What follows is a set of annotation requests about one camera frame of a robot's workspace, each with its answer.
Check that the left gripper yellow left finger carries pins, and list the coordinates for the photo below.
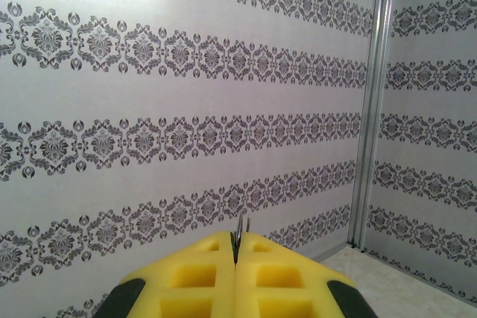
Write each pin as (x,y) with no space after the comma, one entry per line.
(186,280)

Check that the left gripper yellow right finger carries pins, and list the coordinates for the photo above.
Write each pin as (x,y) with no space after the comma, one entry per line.
(290,280)

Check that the aluminium frame corner post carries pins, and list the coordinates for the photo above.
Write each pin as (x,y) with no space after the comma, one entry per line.
(376,72)

